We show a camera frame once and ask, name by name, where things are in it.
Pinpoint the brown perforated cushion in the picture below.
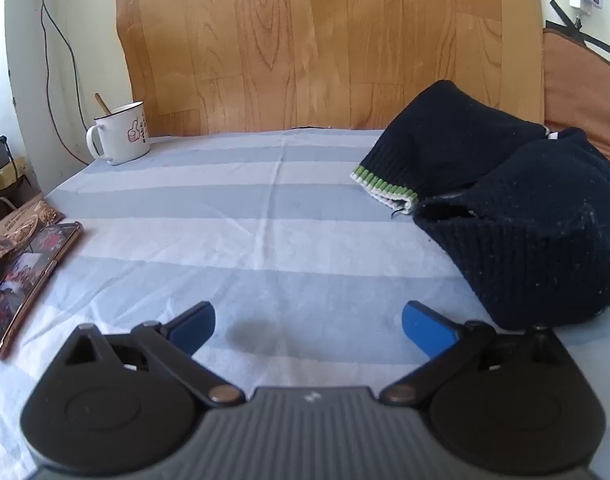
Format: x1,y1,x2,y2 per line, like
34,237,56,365
542,27,610,170

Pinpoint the black tape strip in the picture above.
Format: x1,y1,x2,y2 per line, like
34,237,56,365
551,0,610,55
545,20,586,41

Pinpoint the brown snack packet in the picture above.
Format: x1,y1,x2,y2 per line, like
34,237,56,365
0,199,66,286

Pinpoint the tan cardboard box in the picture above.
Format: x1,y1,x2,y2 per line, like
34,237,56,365
0,157,42,211

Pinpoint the black cable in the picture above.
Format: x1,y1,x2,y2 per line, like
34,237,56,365
31,0,92,163

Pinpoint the wood grain board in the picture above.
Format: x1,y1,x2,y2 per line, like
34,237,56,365
112,0,546,138

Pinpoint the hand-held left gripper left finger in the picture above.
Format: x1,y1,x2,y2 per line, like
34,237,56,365
60,301,246,407

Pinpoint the blue white striped sheet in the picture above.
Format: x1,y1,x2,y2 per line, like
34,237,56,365
0,129,610,480

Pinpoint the white enamel mug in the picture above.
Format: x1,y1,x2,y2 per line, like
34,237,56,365
86,101,151,166

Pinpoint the navy knit sweater green trim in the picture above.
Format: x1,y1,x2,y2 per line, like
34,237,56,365
352,80,610,330

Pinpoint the smartphone with rose gold case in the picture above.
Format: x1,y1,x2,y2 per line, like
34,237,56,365
0,221,84,360

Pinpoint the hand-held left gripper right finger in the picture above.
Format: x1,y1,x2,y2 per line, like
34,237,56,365
379,300,566,407

